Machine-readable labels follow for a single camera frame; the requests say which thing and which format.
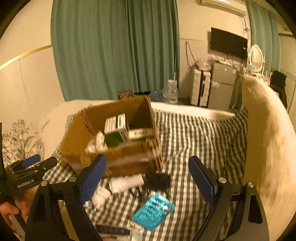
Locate air conditioner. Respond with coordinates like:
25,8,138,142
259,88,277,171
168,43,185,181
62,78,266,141
201,0,247,16

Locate black square case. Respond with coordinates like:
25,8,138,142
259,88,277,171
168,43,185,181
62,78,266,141
144,173,171,192

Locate white suitcase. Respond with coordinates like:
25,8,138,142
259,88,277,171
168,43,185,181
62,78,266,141
190,69,211,108

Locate grey mini fridge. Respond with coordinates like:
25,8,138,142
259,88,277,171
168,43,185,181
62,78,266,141
208,62,236,111

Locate person's left hand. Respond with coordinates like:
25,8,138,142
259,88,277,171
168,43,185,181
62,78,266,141
1,191,29,232

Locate white vanity mirror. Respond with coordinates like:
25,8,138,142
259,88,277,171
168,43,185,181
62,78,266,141
247,44,265,74

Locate green white medicine box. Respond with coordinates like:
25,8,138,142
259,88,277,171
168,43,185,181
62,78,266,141
104,113,129,148

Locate checkered bed sheet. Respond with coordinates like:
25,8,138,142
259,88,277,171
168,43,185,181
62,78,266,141
44,109,248,240

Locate green curtain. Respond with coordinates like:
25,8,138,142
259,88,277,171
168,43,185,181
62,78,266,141
246,1,280,71
51,1,180,101

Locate brown cardboard box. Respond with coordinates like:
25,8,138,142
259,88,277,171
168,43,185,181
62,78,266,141
60,96,163,177

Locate cream pillow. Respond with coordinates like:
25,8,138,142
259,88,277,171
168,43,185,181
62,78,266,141
242,74,295,240

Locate white labelled medicine box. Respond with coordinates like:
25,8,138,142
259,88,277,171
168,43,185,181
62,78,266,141
128,128,154,140

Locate teal blister pill pack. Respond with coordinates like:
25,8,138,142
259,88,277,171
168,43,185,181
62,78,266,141
132,193,175,232

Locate patterned small bag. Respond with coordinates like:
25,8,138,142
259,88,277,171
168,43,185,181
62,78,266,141
117,90,133,100

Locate white hair dryer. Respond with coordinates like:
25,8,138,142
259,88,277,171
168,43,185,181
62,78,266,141
109,174,144,194

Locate wall mounted television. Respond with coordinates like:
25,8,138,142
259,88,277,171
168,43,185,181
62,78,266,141
211,28,248,60

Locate crumpled white tissue in box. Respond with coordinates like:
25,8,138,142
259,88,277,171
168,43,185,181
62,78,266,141
85,131,108,154

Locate large water bottle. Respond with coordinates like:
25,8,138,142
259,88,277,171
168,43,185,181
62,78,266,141
162,80,179,104

